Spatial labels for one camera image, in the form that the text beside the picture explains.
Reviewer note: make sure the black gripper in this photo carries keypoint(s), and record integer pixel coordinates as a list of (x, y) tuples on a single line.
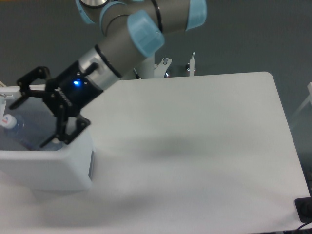
[(71, 88)]

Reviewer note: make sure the crushed clear plastic bottle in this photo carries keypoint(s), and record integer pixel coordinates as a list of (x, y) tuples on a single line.
[(28, 133)]

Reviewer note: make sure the black device at table corner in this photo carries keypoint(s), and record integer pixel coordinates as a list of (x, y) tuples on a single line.
[(304, 209)]

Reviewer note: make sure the white upright bracket with bolt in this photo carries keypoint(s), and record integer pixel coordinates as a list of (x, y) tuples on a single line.
[(190, 67)]

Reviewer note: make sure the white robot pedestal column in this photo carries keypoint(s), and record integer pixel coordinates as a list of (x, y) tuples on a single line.
[(145, 70)]

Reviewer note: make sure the white plastic trash can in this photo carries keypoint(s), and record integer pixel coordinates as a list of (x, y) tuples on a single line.
[(67, 169)]

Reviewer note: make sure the white metal base frame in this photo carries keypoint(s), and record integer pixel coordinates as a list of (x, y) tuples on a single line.
[(161, 70)]

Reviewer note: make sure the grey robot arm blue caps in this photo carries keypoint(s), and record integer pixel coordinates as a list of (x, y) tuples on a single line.
[(133, 31)]

